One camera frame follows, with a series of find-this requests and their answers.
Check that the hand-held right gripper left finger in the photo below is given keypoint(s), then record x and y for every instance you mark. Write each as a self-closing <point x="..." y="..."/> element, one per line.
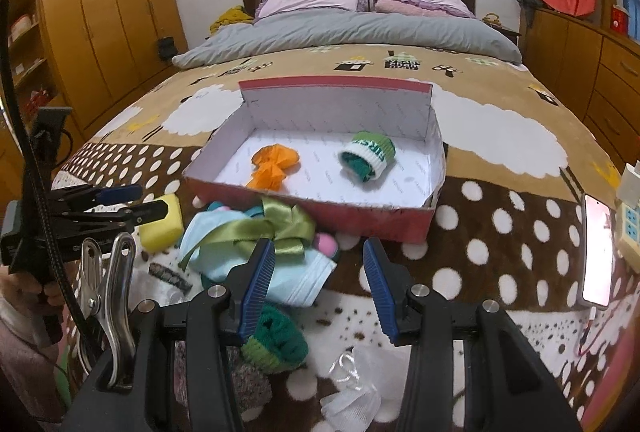
<point x="257" y="284"/>

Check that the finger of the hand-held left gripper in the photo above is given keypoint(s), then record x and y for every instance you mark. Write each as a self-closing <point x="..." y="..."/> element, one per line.
<point x="145" y="212"/>
<point x="117" y="194"/>

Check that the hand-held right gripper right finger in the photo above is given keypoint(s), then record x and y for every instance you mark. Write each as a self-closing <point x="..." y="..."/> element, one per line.
<point x="380" y="292"/>

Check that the yellow sponge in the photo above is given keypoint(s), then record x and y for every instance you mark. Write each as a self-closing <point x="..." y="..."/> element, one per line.
<point x="162" y="229"/>

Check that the green white sock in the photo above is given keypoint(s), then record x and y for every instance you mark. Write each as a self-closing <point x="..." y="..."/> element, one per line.
<point x="280" y="342"/>
<point x="372" y="152"/>

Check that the brown patterned cloth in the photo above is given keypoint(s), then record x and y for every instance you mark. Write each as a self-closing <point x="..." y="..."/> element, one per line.
<point x="170" y="275"/>

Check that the grey speckled fuzzy sock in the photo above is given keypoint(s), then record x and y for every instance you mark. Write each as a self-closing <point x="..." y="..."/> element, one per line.
<point x="250" y="384"/>

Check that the red cardboard box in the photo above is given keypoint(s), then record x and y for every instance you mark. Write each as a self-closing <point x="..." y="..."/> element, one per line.
<point x="310" y="112"/>

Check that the person's left forearm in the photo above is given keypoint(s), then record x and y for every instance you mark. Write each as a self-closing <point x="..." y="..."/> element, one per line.
<point x="25" y="362"/>

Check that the person's left hand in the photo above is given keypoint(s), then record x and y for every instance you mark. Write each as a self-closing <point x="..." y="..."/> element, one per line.
<point x="20" y="287"/>

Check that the light blue face mask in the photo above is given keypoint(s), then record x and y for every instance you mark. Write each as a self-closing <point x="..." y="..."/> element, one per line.
<point x="300" y="277"/>

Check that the green satin ribbon bow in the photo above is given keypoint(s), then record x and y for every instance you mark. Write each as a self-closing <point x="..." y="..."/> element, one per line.
<point x="280" y="222"/>

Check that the metal spring clip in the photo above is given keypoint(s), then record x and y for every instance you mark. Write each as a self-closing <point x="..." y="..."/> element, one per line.
<point x="117" y="312"/>

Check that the white storage container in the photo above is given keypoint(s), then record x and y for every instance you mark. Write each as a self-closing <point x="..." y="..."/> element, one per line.
<point x="22" y="25"/>

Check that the orange ribbon bow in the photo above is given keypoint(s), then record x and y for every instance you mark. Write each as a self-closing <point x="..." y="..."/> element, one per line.
<point x="272" y="162"/>

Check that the wooden wardrobe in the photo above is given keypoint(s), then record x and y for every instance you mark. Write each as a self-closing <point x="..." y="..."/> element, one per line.
<point x="100" y="12"/>

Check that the printed sheep blanket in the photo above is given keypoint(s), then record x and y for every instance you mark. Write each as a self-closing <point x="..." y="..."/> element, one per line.
<point x="500" y="212"/>

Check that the yellow cloth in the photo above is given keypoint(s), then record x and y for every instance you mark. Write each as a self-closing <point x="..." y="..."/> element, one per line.
<point x="230" y="17"/>

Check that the smartphone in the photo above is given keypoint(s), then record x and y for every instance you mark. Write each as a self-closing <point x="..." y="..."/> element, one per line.
<point x="597" y="252"/>

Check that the white power strip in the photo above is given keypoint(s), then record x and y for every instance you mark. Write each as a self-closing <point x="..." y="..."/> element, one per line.
<point x="631" y="217"/>

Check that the grey duvet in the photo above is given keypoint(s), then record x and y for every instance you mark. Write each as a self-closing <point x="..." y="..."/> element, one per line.
<point x="350" y="30"/>

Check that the pink fuzzy pillow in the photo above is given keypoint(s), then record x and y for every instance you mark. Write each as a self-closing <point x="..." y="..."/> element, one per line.
<point x="400" y="7"/>

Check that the wooden nightstand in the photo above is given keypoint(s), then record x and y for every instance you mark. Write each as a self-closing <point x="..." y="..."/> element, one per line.
<point x="510" y="35"/>

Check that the small basket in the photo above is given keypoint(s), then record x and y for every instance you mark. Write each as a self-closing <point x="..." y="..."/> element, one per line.
<point x="491" y="20"/>

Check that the wooden dresser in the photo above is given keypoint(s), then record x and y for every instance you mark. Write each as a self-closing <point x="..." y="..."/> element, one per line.
<point x="565" y="47"/>

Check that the red container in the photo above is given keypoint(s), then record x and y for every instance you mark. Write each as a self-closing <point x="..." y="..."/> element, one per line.
<point x="619" y="18"/>

